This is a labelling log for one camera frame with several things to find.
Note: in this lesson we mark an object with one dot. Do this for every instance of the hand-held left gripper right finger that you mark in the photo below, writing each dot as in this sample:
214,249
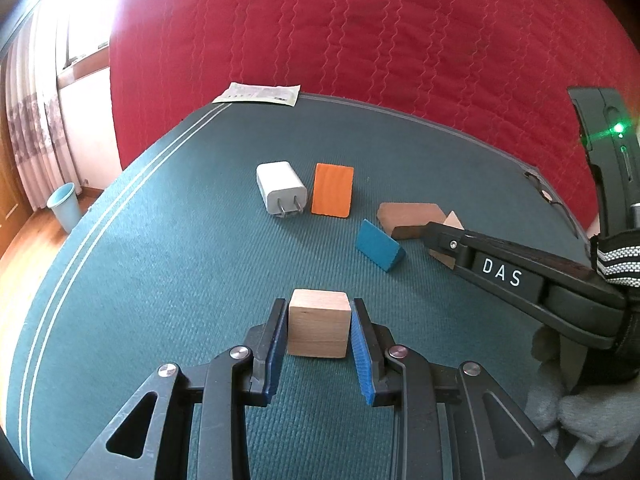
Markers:
362,360

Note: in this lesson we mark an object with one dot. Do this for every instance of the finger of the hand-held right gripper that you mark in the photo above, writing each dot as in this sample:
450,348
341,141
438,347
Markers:
465,272
445,240

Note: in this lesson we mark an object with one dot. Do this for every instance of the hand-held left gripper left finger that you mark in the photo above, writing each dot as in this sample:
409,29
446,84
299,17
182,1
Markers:
274,360

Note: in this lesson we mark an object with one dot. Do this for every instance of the plain wooden triangular block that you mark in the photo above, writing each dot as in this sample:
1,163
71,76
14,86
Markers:
452,221

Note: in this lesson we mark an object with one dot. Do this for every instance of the plain wooden cube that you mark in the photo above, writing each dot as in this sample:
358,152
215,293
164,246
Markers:
317,325

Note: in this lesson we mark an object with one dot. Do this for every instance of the orange rectangular wooden block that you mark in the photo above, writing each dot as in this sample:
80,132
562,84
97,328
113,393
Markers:
331,190

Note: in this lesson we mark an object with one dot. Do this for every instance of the white charger plug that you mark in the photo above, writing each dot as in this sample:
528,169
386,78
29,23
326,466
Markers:
277,185

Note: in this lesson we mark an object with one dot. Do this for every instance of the person's right hand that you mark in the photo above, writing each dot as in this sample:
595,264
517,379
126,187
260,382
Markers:
555,402

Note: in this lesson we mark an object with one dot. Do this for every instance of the dark brown wooden block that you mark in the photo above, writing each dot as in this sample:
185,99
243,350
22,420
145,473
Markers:
407,215

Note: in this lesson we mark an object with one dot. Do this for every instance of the blue wooden wedge block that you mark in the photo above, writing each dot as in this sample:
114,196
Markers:
377,247

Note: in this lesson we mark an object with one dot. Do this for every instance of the red quilted bedspread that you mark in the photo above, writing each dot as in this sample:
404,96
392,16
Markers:
350,35

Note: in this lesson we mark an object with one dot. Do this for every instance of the white paper leaflet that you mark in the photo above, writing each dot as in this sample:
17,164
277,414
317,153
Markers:
257,94

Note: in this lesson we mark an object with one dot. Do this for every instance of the light blue wastebasket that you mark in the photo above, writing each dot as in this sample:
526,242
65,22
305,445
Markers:
64,207

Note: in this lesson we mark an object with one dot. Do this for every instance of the wooden door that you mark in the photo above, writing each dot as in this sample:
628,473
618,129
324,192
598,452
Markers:
7,200

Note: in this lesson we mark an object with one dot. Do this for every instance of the patterned sheer curtain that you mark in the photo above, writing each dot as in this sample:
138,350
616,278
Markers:
35,125

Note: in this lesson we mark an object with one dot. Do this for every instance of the bright window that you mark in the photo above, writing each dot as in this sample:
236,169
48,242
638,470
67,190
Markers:
85,25

